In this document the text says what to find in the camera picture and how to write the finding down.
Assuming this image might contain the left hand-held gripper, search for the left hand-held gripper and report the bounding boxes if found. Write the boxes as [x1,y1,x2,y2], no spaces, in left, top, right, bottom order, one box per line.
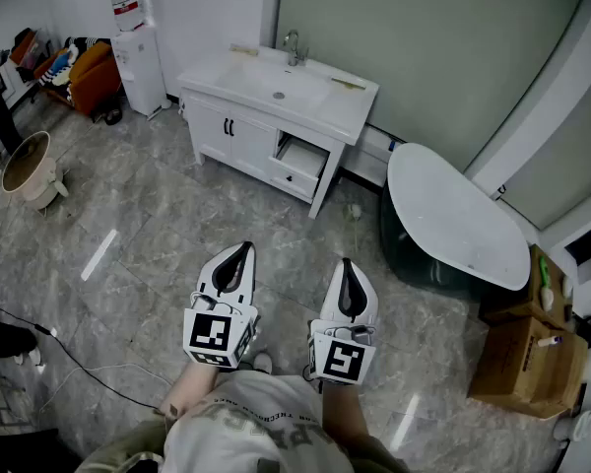
[182,241,260,370]

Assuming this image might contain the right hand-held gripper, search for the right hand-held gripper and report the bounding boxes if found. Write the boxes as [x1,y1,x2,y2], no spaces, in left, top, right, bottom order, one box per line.
[306,257,380,386]

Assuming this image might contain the person's left forearm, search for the person's left forearm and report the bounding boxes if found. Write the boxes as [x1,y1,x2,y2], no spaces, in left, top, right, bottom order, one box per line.
[160,362,224,419]

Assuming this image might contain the person's right forearm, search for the person's right forearm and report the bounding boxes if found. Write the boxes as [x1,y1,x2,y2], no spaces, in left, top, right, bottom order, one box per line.
[319,380,363,443]

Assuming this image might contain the white bathtub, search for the white bathtub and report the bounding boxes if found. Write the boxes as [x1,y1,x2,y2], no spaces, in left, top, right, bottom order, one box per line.
[379,142,532,293]

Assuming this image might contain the person's white and olive shirt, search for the person's white and olive shirt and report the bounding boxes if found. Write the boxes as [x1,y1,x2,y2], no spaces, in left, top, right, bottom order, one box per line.
[73,370,411,473]

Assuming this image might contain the white vanity cabinet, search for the white vanity cabinet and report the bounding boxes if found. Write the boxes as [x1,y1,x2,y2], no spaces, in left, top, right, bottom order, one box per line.
[181,88,347,220]

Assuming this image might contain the small brown cardboard box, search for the small brown cardboard box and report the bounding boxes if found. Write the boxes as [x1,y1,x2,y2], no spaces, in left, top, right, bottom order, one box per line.
[480,243,578,332]

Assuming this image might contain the wooden side box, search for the wooden side box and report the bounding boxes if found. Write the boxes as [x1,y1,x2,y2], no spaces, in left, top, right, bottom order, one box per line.
[467,315,590,420]

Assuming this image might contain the white water dispenser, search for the white water dispenser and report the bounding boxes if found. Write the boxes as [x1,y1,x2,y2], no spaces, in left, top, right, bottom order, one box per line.
[110,25,172,117]

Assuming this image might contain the round beige bucket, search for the round beige bucket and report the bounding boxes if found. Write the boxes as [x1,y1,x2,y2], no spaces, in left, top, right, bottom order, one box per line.
[0,130,71,211]

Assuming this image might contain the chrome faucet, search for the chrome faucet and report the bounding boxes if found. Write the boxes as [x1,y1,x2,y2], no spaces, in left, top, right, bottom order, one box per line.
[281,29,310,67]

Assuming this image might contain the orange armchair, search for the orange armchair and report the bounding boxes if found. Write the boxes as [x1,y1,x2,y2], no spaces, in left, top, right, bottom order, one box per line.
[33,36,123,116]

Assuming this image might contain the water dispenser bottle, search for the water dispenser bottle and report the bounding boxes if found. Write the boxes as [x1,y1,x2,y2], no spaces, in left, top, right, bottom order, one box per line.
[109,0,147,33]

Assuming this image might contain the black floor cable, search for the black floor cable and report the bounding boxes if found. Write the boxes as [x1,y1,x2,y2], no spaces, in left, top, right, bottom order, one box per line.
[0,297,160,411]

